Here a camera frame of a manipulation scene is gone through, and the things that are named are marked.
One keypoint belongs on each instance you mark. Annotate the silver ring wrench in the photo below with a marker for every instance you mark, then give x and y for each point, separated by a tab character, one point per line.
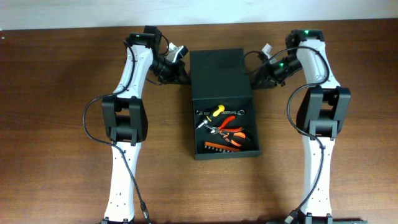
236	112

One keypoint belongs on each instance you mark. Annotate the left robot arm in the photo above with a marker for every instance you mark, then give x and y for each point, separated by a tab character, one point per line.
124	115

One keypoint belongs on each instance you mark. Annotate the orange black long-nose pliers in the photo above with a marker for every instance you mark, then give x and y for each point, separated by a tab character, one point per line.
237	139

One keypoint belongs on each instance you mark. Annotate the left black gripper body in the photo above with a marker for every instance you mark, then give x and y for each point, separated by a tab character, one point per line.
168	69

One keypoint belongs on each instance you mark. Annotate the orange screwdriver bit holder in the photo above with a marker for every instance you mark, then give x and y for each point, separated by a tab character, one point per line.
220	148

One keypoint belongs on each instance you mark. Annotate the red handled side cutters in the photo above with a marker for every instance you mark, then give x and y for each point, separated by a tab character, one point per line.
224	128

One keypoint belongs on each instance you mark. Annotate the yellow black stubby screwdriver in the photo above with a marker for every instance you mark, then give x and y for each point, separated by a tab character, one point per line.
208	118

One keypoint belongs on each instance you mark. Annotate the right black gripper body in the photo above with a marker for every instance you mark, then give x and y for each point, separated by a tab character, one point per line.
285	66

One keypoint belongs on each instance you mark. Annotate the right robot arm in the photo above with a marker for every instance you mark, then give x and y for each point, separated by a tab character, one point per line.
319	119

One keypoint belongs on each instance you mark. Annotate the dark green box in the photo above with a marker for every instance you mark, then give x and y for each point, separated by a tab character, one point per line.
217	80

